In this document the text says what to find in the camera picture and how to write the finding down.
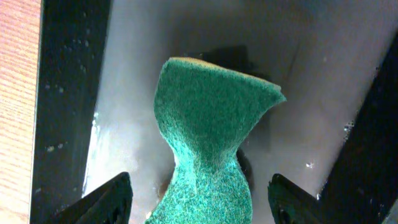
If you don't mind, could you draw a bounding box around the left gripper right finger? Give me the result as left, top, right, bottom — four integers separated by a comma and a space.
267, 174, 330, 224

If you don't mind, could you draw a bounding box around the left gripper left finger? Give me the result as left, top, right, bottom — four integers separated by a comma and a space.
46, 172, 133, 224

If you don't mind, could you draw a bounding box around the green yellow sponge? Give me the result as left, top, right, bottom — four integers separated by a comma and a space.
147, 57, 285, 223

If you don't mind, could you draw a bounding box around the dark rectangular tray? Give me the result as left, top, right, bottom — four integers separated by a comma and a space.
29, 1, 397, 223

